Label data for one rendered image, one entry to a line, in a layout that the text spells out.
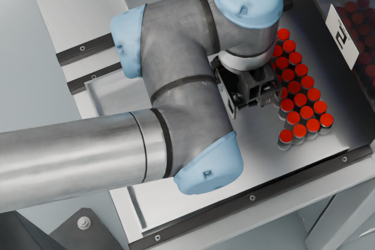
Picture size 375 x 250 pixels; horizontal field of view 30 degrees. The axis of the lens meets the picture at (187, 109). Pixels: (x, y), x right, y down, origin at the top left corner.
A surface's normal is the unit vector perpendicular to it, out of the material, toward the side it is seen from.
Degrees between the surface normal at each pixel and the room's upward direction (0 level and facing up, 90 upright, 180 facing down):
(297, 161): 0
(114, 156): 39
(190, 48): 30
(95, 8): 0
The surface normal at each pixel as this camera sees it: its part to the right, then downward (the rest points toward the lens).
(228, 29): 0.22, 0.51
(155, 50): -0.51, -0.15
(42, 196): 0.40, 0.63
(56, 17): -0.04, -0.34
